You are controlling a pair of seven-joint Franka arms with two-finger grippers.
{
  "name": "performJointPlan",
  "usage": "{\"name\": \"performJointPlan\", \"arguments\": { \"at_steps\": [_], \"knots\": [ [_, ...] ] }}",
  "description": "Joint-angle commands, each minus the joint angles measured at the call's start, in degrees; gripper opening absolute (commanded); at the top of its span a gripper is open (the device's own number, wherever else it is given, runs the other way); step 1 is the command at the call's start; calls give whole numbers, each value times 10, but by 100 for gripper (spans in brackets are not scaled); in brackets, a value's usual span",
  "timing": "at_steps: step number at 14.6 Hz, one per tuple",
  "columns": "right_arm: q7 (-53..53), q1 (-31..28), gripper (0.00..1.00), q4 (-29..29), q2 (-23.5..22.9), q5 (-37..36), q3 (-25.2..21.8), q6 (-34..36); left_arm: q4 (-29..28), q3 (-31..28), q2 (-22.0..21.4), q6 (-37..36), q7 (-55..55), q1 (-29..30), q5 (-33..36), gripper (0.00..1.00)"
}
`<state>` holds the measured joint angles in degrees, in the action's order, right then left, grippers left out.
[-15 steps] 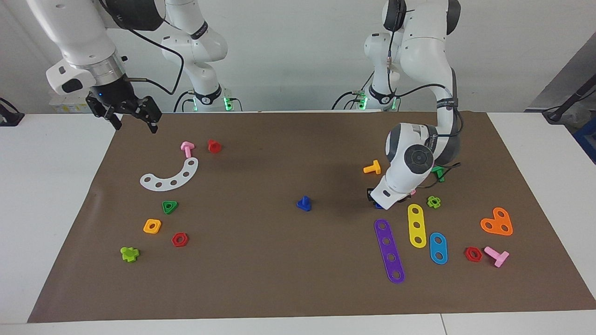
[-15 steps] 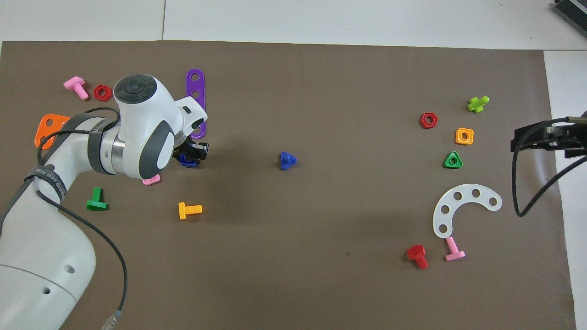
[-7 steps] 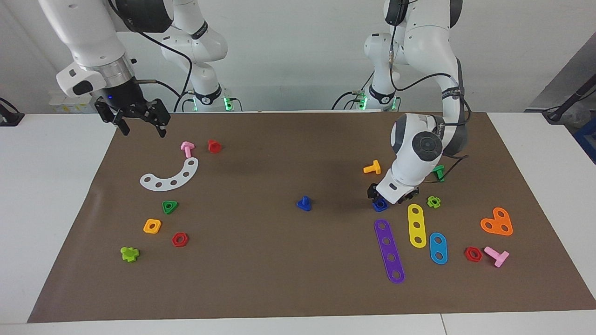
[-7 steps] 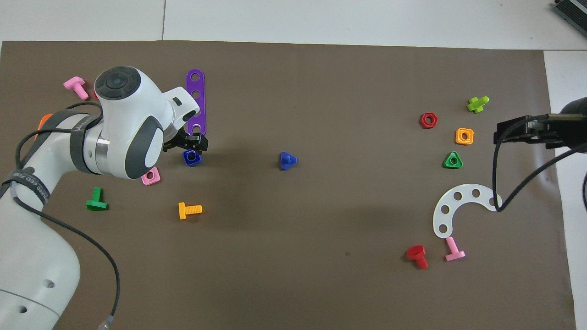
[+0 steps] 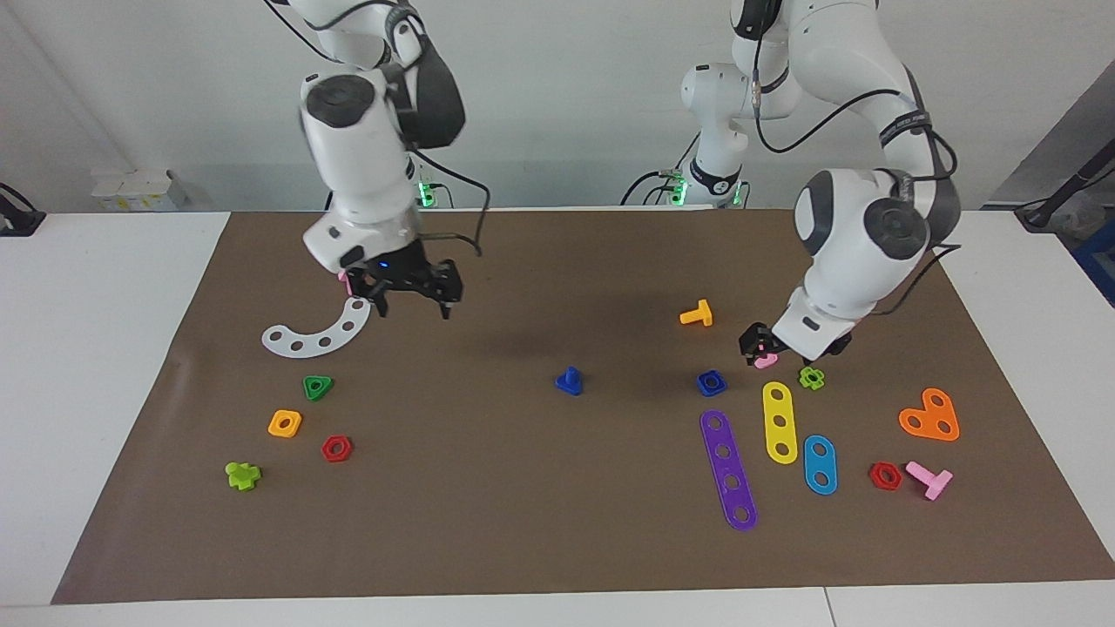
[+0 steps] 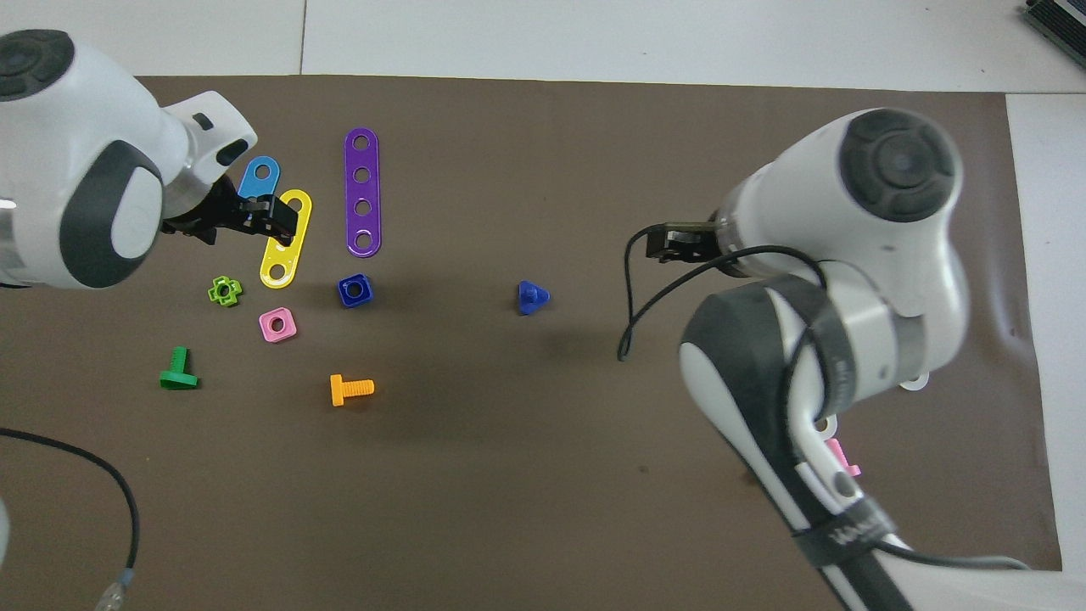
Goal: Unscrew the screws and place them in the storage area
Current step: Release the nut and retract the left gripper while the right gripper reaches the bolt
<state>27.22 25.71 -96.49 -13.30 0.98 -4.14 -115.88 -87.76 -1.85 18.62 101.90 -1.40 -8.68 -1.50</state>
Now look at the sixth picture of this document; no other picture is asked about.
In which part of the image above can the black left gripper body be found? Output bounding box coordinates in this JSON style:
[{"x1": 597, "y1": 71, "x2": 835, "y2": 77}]
[{"x1": 160, "y1": 172, "x2": 254, "y2": 248}]

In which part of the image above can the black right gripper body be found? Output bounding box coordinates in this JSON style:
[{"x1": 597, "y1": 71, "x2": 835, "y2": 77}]
[{"x1": 696, "y1": 217, "x2": 732, "y2": 269}]

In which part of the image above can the dark blue square nut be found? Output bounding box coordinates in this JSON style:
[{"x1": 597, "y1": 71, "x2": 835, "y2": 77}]
[{"x1": 337, "y1": 272, "x2": 376, "y2": 310}]

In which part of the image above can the yellow three-hole plate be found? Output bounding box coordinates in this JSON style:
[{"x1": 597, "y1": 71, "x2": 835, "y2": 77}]
[{"x1": 259, "y1": 188, "x2": 314, "y2": 290}]

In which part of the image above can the blue two-hole plate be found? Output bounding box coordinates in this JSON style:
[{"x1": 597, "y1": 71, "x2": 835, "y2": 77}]
[{"x1": 238, "y1": 155, "x2": 282, "y2": 203}]

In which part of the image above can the purple four-hole plate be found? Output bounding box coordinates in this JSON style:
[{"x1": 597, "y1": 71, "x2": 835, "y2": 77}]
[{"x1": 344, "y1": 126, "x2": 383, "y2": 258}]

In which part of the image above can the pink square plastic nut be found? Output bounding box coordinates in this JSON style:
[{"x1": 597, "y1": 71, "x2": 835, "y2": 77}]
[{"x1": 259, "y1": 306, "x2": 299, "y2": 344}]

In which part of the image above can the dark green plastic screw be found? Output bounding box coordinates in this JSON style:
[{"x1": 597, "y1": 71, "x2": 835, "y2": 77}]
[{"x1": 159, "y1": 345, "x2": 200, "y2": 391}]

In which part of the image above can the orange plastic screw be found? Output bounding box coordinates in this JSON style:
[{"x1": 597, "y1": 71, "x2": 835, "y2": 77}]
[{"x1": 329, "y1": 374, "x2": 376, "y2": 408}]

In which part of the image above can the white curved five-hole plate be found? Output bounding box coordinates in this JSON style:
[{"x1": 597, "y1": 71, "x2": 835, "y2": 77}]
[{"x1": 813, "y1": 372, "x2": 931, "y2": 440}]

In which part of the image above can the pink plastic screw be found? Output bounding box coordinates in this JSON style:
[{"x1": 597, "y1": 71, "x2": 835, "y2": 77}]
[{"x1": 826, "y1": 438, "x2": 863, "y2": 479}]

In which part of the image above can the brown table mat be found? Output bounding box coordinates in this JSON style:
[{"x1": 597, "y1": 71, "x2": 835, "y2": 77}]
[{"x1": 0, "y1": 75, "x2": 1066, "y2": 611}]

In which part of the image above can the dark grey ribbed device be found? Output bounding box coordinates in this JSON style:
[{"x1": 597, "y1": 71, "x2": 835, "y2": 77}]
[{"x1": 1021, "y1": 0, "x2": 1086, "y2": 47}]

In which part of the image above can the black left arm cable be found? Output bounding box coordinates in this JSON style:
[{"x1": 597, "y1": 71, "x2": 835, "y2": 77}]
[{"x1": 0, "y1": 427, "x2": 142, "y2": 611}]

